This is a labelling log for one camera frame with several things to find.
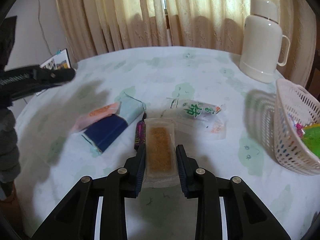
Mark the cream thermos jug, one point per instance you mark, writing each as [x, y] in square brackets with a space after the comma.
[264, 45]

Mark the green snack box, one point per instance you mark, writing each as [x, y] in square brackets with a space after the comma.
[311, 138]

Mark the white plastic basket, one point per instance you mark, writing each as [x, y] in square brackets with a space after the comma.
[296, 111]

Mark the clear orange print packet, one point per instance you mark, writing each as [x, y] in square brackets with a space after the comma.
[212, 129]

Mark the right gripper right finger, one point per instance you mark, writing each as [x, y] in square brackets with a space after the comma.
[182, 171]

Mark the pink biscuit packet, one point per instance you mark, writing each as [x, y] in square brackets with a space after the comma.
[94, 116]

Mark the clear brown cake packet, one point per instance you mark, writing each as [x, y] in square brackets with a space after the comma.
[161, 164]

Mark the green white snack packet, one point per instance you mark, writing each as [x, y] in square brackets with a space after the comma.
[195, 110]

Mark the photo collage calendar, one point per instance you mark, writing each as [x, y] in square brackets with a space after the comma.
[56, 63]

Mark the beige curtain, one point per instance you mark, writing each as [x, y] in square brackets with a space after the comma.
[94, 27]

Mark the purple candy packet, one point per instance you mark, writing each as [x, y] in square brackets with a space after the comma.
[140, 133]

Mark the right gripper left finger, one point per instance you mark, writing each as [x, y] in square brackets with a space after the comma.
[140, 167]

